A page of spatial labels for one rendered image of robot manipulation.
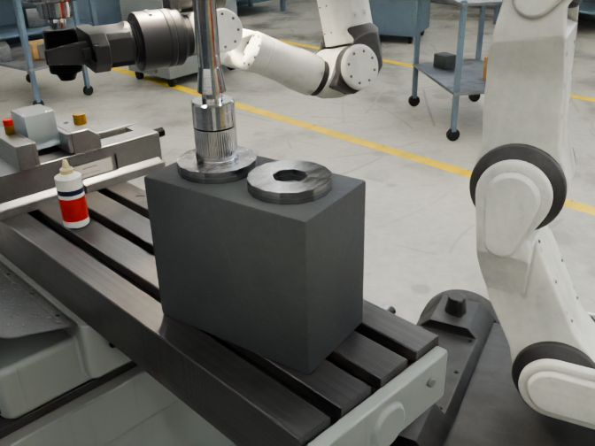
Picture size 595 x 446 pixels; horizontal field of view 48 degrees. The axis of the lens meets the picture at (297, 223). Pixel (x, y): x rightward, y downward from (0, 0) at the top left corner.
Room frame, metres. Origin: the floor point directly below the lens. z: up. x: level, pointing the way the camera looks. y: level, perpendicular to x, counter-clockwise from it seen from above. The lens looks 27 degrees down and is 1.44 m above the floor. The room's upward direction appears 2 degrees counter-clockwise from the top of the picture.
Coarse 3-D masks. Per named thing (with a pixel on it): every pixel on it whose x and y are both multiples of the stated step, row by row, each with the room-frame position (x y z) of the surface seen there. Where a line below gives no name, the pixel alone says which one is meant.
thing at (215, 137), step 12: (192, 120) 0.70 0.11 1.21; (204, 120) 0.68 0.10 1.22; (216, 120) 0.68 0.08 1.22; (228, 120) 0.69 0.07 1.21; (204, 132) 0.68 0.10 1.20; (216, 132) 0.68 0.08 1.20; (228, 132) 0.69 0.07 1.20; (204, 144) 0.68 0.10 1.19; (216, 144) 0.68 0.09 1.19; (228, 144) 0.69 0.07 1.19; (204, 156) 0.68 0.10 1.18; (216, 156) 0.68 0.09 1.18; (228, 156) 0.69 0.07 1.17
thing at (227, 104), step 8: (200, 96) 0.72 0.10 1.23; (224, 96) 0.71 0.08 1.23; (192, 104) 0.69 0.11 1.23; (200, 104) 0.69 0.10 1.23; (208, 104) 0.68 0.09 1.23; (216, 104) 0.68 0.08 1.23; (224, 104) 0.69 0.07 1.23; (232, 104) 0.70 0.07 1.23; (200, 112) 0.68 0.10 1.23; (208, 112) 0.68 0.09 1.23; (216, 112) 0.68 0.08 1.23; (224, 112) 0.69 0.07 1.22
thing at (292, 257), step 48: (192, 192) 0.65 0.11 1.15; (240, 192) 0.64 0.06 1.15; (288, 192) 0.60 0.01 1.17; (336, 192) 0.63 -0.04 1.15; (192, 240) 0.65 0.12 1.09; (240, 240) 0.61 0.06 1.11; (288, 240) 0.58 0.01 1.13; (336, 240) 0.61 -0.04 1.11; (192, 288) 0.66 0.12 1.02; (240, 288) 0.61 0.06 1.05; (288, 288) 0.58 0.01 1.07; (336, 288) 0.61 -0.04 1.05; (240, 336) 0.62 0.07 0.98; (288, 336) 0.58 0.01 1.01; (336, 336) 0.61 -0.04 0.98
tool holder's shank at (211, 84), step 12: (192, 0) 0.70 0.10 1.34; (204, 0) 0.69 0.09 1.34; (204, 12) 0.69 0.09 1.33; (216, 12) 0.70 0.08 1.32; (204, 24) 0.69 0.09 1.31; (216, 24) 0.70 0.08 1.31; (204, 36) 0.69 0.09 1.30; (216, 36) 0.70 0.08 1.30; (204, 48) 0.69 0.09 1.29; (216, 48) 0.70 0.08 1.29; (204, 60) 0.69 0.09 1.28; (216, 60) 0.70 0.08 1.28; (204, 72) 0.69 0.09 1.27; (216, 72) 0.69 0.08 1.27; (204, 84) 0.69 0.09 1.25; (216, 84) 0.69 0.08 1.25; (204, 96) 0.70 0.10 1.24; (216, 96) 0.69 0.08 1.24
